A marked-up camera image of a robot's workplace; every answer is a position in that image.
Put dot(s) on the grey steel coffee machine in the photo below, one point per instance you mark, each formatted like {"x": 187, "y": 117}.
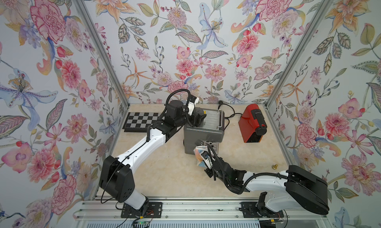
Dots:
{"x": 211, "y": 132}

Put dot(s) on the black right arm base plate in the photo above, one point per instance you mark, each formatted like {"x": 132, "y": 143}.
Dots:
{"x": 254, "y": 210}

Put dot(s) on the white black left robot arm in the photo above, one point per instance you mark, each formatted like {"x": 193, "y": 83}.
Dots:
{"x": 117, "y": 174}

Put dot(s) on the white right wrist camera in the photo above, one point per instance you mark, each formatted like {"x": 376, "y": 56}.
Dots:
{"x": 208, "y": 161}

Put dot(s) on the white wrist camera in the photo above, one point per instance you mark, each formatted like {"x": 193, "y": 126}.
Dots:
{"x": 191, "y": 105}
{"x": 208, "y": 161}

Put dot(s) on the red capsule coffee machine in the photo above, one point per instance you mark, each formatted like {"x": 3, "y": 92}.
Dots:
{"x": 252, "y": 124}

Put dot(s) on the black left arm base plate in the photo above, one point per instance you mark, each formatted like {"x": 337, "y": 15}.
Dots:
{"x": 148, "y": 210}

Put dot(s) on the aluminium front frame rail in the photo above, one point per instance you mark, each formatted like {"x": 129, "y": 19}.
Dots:
{"x": 190, "y": 209}

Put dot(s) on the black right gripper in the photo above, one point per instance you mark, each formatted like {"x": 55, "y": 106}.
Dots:
{"x": 208, "y": 172}

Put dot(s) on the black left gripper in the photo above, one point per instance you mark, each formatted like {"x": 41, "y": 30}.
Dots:
{"x": 197, "y": 122}

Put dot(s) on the black white checkerboard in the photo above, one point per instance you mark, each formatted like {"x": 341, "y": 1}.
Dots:
{"x": 139, "y": 121}

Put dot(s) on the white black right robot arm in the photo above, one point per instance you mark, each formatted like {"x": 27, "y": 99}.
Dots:
{"x": 290, "y": 189}

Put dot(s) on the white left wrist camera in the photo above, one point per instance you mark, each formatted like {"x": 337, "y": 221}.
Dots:
{"x": 191, "y": 105}

